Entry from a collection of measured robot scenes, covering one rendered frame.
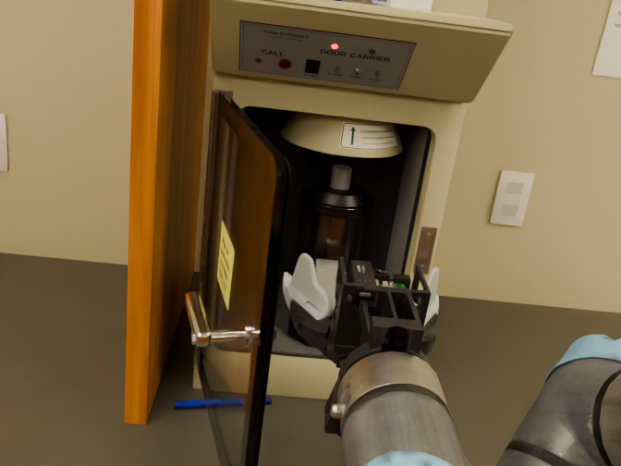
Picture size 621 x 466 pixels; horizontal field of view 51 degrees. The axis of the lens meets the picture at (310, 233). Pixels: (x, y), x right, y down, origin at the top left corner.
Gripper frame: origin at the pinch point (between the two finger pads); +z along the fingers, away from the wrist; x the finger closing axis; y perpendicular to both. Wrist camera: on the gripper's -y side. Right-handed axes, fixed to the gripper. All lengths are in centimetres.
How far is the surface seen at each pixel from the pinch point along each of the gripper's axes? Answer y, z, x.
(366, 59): 20.6, 16.0, 0.7
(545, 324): -31, 53, -48
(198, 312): -3.4, -2.3, 15.8
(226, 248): -0.5, 7.3, 14.1
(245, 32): 22.0, 14.6, 14.5
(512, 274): -26, 65, -44
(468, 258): -24, 65, -34
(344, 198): 0.5, 25.5, -0.4
